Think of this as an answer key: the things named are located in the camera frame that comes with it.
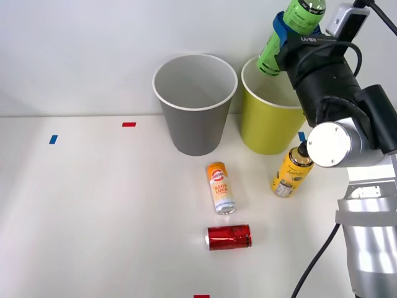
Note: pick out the yellow plastic bottle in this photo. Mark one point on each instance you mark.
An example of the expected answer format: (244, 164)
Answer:
(290, 177)

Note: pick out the grey plastic waste bin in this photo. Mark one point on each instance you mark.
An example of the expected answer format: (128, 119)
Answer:
(195, 124)

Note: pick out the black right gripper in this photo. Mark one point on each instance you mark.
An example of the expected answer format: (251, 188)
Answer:
(313, 51)

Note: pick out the silver-grey and black right arm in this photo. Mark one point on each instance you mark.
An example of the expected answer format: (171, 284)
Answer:
(372, 254)

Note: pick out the green plastic bottle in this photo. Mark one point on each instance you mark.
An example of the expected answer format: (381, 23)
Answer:
(269, 54)

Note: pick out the orange and white drink can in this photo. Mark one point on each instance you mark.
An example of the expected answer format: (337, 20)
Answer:
(221, 189)

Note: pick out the yellow-green plastic waste bin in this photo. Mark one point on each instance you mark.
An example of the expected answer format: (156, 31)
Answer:
(266, 124)

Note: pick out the red drink can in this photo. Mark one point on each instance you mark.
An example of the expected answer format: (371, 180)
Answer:
(228, 237)

